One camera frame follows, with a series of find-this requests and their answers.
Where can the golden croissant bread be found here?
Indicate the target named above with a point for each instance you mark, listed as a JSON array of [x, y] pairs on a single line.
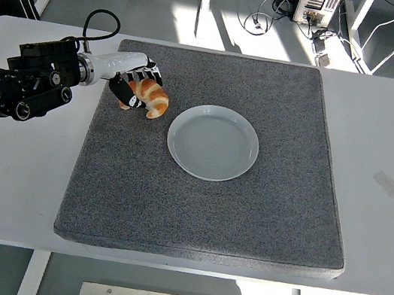
[[155, 100]]

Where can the grey speckled mat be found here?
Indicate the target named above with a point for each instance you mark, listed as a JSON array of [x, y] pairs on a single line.
[[208, 214]]

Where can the white computer tower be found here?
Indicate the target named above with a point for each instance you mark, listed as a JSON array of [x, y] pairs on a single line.
[[317, 4]]

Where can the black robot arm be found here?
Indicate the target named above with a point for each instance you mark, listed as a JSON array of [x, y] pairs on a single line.
[[1, 90]]

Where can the black power adapter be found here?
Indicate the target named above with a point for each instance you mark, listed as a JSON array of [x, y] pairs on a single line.
[[323, 40]]

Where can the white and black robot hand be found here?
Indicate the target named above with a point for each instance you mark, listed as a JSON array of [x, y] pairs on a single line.
[[116, 62]]

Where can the round grey plate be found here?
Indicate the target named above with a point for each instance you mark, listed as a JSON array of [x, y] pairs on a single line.
[[212, 146]]

